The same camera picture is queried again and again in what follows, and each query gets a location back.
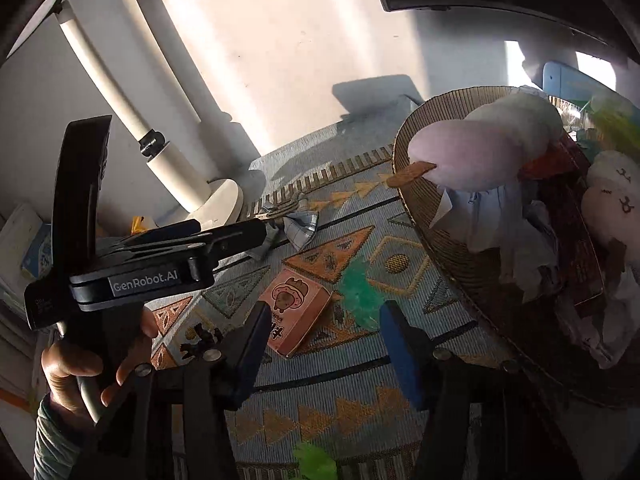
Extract white desk lamp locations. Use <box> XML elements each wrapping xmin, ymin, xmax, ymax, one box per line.
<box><xmin>55</xmin><ymin>0</ymin><xmax>301</xmax><ymax>228</ymax></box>

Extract white paper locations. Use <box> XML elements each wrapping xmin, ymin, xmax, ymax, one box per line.
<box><xmin>562</xmin><ymin>260</ymin><xmax>640</xmax><ymax>368</ymax></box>

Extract patterned woven mat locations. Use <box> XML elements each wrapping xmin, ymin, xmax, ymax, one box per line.
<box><xmin>150</xmin><ymin>125</ymin><xmax>551</xmax><ymax>480</ymax></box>

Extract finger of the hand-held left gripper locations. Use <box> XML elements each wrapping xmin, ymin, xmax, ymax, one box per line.
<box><xmin>197</xmin><ymin>219</ymin><xmax>269</xmax><ymax>274</ymax></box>

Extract plaid cloth bow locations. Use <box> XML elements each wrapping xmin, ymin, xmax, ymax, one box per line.
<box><xmin>260</xmin><ymin>202</ymin><xmax>320</xmax><ymax>261</ymax></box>

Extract pastel dango plush toy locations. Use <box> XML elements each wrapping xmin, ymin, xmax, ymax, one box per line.
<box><xmin>387</xmin><ymin>94</ymin><xmax>567</xmax><ymax>192</ymax></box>
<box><xmin>582</xmin><ymin>149</ymin><xmax>640</xmax><ymax>266</ymax></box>

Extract green translucent toy figure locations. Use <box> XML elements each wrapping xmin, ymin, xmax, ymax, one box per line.
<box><xmin>292</xmin><ymin>441</ymin><xmax>341</xmax><ymax>480</ymax></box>

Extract row of upright books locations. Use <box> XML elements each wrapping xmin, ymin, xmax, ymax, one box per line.
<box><xmin>0</xmin><ymin>202</ymin><xmax>55</xmax><ymax>311</ymax></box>

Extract light blue case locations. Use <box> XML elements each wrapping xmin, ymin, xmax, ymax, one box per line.
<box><xmin>542</xmin><ymin>61</ymin><xmax>591</xmax><ymax>97</ymax></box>

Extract person's left forearm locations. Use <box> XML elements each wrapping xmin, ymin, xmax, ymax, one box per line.
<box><xmin>32</xmin><ymin>394</ymin><xmax>86</xmax><ymax>480</ymax></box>

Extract black toy figure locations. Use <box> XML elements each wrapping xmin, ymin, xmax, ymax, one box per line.
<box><xmin>181</xmin><ymin>324</ymin><xmax>224</xmax><ymax>357</ymax></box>

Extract gold ribbed basket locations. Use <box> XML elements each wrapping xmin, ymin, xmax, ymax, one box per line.
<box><xmin>391</xmin><ymin>85</ymin><xmax>640</xmax><ymax>411</ymax></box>

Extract teal translucent toy figure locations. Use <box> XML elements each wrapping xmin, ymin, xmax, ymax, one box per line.
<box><xmin>342</xmin><ymin>259</ymin><xmax>392</xmax><ymax>333</ymax></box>

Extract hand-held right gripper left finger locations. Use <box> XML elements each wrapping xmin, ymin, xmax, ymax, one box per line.
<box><xmin>70</xmin><ymin>301</ymin><xmax>274</xmax><ymax>480</ymax></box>

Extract pink cartoon box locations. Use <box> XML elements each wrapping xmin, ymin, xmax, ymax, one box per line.
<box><xmin>267</xmin><ymin>268</ymin><xmax>334</xmax><ymax>359</ymax></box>

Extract person's left hand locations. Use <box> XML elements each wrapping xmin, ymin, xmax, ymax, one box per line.
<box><xmin>41</xmin><ymin>306</ymin><xmax>161</xmax><ymax>424</ymax></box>

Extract large grid paper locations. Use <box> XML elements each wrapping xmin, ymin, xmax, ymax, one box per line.
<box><xmin>431</xmin><ymin>180</ymin><xmax>561</xmax><ymax>304</ymax></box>

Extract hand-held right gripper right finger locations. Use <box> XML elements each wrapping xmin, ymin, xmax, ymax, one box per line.
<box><xmin>379</xmin><ymin>299</ymin><xmax>582</xmax><ymax>480</ymax></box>

